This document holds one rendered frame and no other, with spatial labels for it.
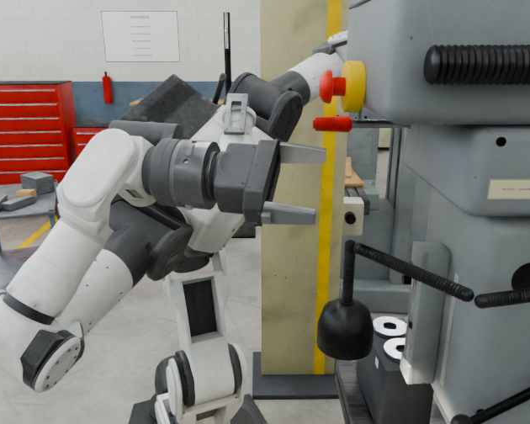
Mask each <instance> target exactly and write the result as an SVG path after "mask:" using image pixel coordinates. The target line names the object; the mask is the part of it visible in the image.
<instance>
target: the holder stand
mask: <svg viewBox="0 0 530 424"><path fill-rule="evenodd" d="M372 321H373V324H374V343H373V350H372V352H371V353H370V354H369V355H368V356H367V357H365V358H361V359H359V360H358V369H357V379H358V382H359V385H360V387H361V390H362V392H363V396H364V398H365V400H366V402H367V405H368V408H369V411H370V413H371V416H372V418H373V420H374V424H430V418H431V412H432V400H433V394H434V389H433V388H432V386H431V384H407V383H406V381H405V378H404V376H403V374H402V372H401V370H400V357H401V352H404V347H405V333H406V325H407V322H406V320H405V318H393V317H386V316H384V317H379V318H377V319H372Z"/></svg>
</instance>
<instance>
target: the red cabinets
mask: <svg viewBox="0 0 530 424"><path fill-rule="evenodd" d="M112 121H113V120H89V121H86V122H84V123H81V124H79V125H77V121H76V114H75V107H74V100H73V93H72V81H0V185H9V184H18V183H22V182H21V177H20V175H21V174H25V173H30V172H43V173H47V174H50V175H53V179H56V181H57V187H58V185H59V184H60V183H61V181H62V179H63V178H64V177H65V175H66V173H67V172H68V170H69V169H70V167H71V166H72V164H73V163H74V162H75V160H76V159H77V158H78V157H79V155H80V154H81V153H82V151H83V149H84V148H85V147H86V145H87V144H88V142H89V141H90V140H91V139H92V138H93V137H94V136H95V135H96V134H97V133H99V132H101V131H103V130H106V129H107V128H108V127H109V125H110V123H111V122H112Z"/></svg>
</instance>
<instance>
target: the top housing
mask: <svg viewBox="0 0 530 424"><path fill-rule="evenodd" d="M433 45H437V46H440V45H444V46H446V45H451V46H453V45H457V46H459V45H464V46H466V45H471V46H472V45H477V46H479V45H530V0H349V15H348V31H347V61H361V62H362V63H363V64H364V67H365V72H366V91H365V98H364V103H363V106H364V107H365V108H367V109H369V110H371V111H373V112H375V113H376V114H378V115H380V116H382V117H384V118H385V119H387V120H389V121H391V122H393V123H394V124H397V125H530V85H527V84H524V85H522V84H517V85H515V84H511V85H508V84H505V85H501V84H498V85H495V84H494V83H493V84H491V85H489V84H485V85H482V84H478V85H476V84H472V85H469V84H468V83H467V84H465V85H463V84H461V83H460V84H459V85H456V84H455V83H454V84H452V85H449V84H448V83H447V84H445V85H443V84H439V85H437V84H436V83H434V84H432V85H430V84H429V83H428V82H427V81H426V79H425V77H424V61H425V57H426V54H427V51H428V50H429V48H430V47H432V46H433Z"/></svg>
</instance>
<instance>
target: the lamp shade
mask: <svg viewBox="0 0 530 424"><path fill-rule="evenodd" d="M373 343H374V324H373V321H372V317H371V315H370V311H369V309H368V307H367V306H366V305H364V304H363V303H361V302H359V301H358V300H356V299H352V302H351V303H349V304H346V303H344V302H342V297H341V298H337V299H334V300H331V301H329V302H327V303H326V304H325V305H324V308H323V310H322V312H321V315H320V317H319V320H318V321H317V336H316V344H317V347H318V348H319V349H320V350H321V351H322V352H323V353H324V354H325V355H327V356H329V357H331V358H335V359H339V360H346V361H352V360H359V359H361V358H365V357H367V356H368V355H369V354H370V353H371V352H372V350H373Z"/></svg>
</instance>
